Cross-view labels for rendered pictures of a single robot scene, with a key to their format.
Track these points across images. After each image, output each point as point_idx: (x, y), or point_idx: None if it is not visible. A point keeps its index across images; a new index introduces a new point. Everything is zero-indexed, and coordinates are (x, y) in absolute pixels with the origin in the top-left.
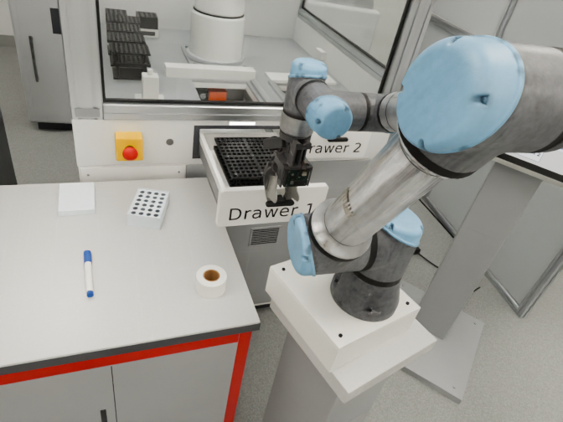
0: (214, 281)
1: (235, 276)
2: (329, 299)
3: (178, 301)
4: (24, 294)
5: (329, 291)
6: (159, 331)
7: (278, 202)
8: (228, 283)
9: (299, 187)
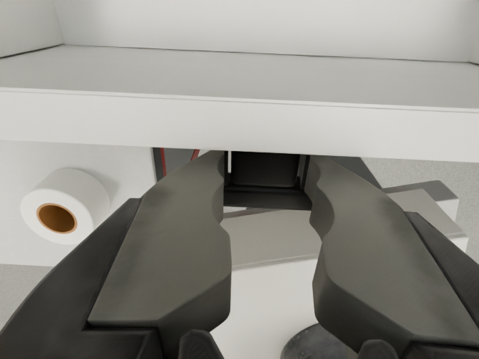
0: (64, 234)
1: (134, 179)
2: (273, 354)
3: (17, 213)
4: None
5: (284, 344)
6: (1, 256)
7: (246, 206)
8: (117, 193)
9: (452, 161)
